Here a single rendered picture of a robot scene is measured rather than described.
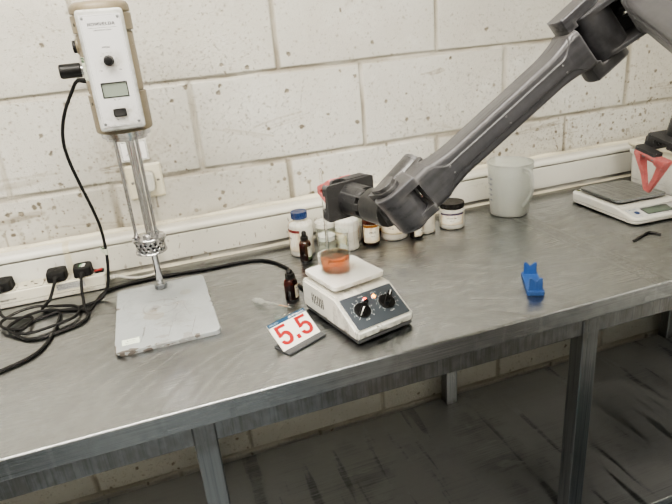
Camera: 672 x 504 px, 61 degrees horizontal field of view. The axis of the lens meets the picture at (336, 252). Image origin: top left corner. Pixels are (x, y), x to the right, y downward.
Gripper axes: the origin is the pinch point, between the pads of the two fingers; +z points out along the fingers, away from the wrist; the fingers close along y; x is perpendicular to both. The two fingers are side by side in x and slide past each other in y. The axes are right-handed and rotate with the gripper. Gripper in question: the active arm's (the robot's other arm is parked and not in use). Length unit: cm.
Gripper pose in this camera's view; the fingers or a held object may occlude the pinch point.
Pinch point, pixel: (322, 189)
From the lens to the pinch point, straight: 107.4
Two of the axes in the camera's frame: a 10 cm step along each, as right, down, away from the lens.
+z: -5.8, -2.5, 7.7
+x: 0.9, 9.3, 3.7
